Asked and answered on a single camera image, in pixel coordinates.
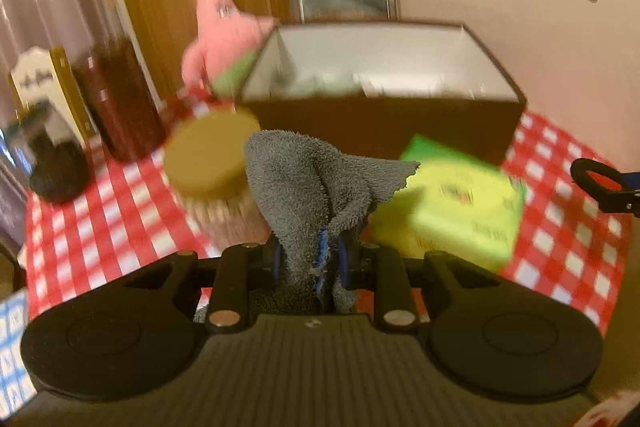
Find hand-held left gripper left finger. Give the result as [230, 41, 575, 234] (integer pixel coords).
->
[122, 242, 283, 333]

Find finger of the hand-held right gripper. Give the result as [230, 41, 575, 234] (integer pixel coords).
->
[570, 158, 640, 218]

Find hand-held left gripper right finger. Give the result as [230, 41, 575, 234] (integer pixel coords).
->
[320, 229, 506, 330]

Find dark grey scalloped cloth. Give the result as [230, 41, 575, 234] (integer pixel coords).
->
[192, 129, 421, 323]

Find brown cardboard box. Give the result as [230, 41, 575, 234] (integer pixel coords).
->
[235, 21, 528, 168]

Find red white checked tablecloth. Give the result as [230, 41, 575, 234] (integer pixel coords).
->
[20, 84, 631, 338]

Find plastic nut jar gold lid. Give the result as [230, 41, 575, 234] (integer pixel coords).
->
[164, 109, 273, 253]

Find green tissue pack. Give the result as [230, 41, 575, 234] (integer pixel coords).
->
[370, 134, 528, 275]

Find brown metal canister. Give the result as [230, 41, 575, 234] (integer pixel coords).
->
[70, 34, 168, 162]

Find pink starfish plush toy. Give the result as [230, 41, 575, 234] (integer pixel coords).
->
[181, 0, 278, 100]

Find glass jar dark contents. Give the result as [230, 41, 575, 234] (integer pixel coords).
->
[0, 99, 93, 205]

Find blue white checked cloth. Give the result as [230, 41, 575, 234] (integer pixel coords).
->
[0, 289, 31, 418]

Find white wooden chair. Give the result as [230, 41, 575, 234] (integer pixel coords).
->
[9, 46, 88, 142]

